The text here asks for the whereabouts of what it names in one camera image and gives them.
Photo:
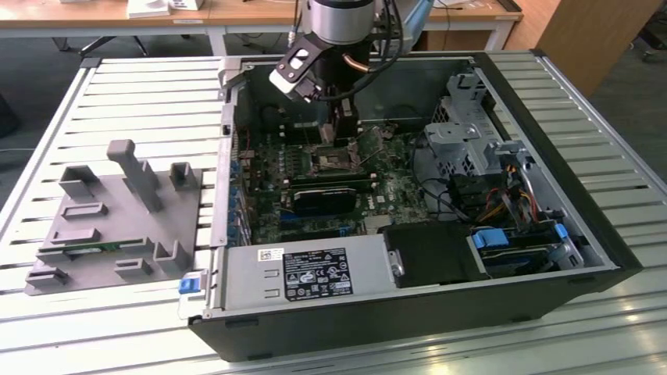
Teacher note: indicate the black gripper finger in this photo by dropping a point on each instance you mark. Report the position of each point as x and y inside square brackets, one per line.
[349, 119]
[322, 115]

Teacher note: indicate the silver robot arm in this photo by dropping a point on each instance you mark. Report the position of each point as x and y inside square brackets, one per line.
[342, 19]

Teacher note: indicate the CPU socket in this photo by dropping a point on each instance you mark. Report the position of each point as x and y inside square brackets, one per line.
[334, 162]

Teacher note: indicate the silver coin battery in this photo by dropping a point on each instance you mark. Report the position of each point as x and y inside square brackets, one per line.
[388, 134]

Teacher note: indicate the green motherboard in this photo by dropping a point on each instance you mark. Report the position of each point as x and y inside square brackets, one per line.
[402, 187]

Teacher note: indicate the blue slot retainer clip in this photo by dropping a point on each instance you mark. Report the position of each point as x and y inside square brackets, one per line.
[232, 213]
[229, 234]
[233, 191]
[236, 167]

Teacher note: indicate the metal drive cage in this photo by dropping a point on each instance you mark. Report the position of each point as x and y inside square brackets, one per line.
[454, 150]

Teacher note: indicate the black graphics card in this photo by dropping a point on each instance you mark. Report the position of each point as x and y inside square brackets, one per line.
[324, 203]

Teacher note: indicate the silver chipset heatsink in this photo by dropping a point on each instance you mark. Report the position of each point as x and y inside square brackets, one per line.
[377, 225]

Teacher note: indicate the wooden desk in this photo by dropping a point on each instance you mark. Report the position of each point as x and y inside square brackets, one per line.
[78, 17]
[480, 19]

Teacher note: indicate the small white box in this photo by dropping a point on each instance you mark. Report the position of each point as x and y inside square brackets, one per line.
[188, 4]

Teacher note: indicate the black plastic shroud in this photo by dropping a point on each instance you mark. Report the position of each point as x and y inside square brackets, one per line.
[428, 254]

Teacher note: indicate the blue disk carrier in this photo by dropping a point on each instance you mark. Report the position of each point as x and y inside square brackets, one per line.
[490, 238]

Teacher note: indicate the grey power supply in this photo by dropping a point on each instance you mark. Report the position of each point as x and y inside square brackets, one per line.
[245, 273]

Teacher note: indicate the grey parts rack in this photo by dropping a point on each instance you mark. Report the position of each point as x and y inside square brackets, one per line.
[121, 218]

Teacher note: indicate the brown wooden cabinet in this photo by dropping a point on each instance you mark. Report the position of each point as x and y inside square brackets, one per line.
[589, 39]

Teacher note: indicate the blue drive bay latch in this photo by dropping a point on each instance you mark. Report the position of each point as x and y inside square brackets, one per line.
[561, 233]

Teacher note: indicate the blue case latch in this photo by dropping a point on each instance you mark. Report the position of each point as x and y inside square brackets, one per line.
[189, 284]

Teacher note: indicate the green RAM stick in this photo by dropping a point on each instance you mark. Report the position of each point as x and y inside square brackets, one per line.
[108, 246]

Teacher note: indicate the black open PC case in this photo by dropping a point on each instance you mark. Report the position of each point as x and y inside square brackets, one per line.
[365, 332]

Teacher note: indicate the black office chair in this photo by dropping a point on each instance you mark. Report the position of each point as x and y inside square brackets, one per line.
[654, 39]

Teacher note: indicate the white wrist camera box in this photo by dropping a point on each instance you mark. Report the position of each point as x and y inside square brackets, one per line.
[292, 72]

